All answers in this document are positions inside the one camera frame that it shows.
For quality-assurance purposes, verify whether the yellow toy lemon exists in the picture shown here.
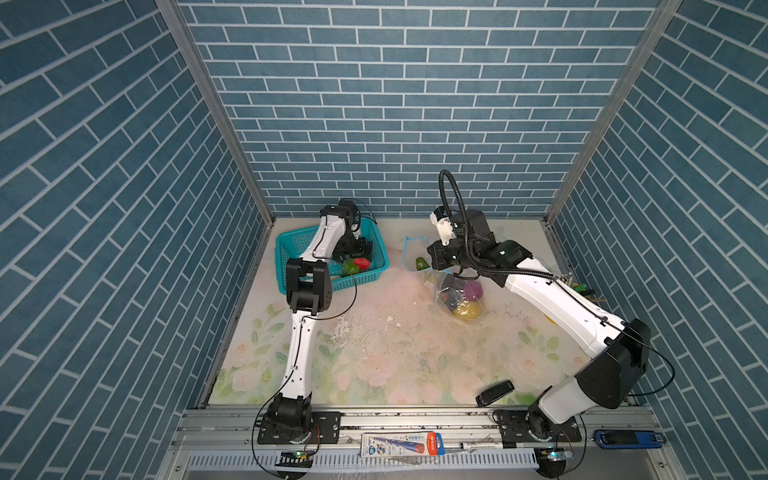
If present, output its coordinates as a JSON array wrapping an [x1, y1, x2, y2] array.
[[452, 301, 485, 321]]

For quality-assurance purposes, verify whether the red toy strawberry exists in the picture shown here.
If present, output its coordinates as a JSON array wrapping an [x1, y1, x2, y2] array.
[[353, 258, 371, 271]]

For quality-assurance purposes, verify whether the blue black handheld tool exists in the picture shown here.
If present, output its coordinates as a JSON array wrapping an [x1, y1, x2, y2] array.
[[594, 429, 666, 450]]

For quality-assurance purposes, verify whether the red white blue package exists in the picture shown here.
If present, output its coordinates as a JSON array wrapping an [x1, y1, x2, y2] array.
[[360, 431, 446, 458]]

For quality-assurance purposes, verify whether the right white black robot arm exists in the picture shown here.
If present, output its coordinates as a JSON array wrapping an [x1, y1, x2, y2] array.
[[427, 206, 650, 441]]

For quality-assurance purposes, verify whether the purple toy onion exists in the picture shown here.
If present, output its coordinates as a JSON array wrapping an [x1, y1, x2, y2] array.
[[463, 280, 483, 302]]

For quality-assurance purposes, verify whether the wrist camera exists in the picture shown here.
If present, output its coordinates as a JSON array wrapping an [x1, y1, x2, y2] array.
[[430, 206, 456, 246], [320, 198, 362, 229]]

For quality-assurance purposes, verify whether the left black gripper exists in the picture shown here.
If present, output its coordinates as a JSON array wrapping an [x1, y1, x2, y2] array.
[[332, 232, 372, 262]]

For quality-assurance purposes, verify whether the clear zip top bag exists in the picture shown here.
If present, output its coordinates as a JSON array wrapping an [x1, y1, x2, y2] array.
[[401, 237, 486, 321]]

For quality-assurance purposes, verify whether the black remote control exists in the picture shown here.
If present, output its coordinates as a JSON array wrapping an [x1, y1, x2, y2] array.
[[475, 380, 514, 407]]

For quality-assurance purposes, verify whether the aluminium mounting rail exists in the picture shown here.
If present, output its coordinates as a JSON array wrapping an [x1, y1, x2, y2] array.
[[157, 406, 684, 479]]

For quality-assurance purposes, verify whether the green yellow toy corn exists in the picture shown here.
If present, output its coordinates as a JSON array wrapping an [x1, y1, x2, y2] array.
[[415, 257, 430, 271]]

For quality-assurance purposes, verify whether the yellow pencil cup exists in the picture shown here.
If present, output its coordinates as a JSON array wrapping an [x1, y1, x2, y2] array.
[[571, 283, 605, 303]]

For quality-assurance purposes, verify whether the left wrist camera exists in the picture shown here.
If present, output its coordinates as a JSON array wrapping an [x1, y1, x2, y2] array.
[[320, 198, 362, 229]]

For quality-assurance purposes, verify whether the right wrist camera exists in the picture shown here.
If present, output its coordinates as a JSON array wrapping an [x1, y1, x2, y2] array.
[[430, 206, 456, 246]]

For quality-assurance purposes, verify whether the teal plastic basket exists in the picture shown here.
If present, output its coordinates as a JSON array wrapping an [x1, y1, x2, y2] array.
[[275, 218, 390, 295]]

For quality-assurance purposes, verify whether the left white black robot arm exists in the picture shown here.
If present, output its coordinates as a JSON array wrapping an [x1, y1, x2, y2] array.
[[259, 200, 369, 444]]

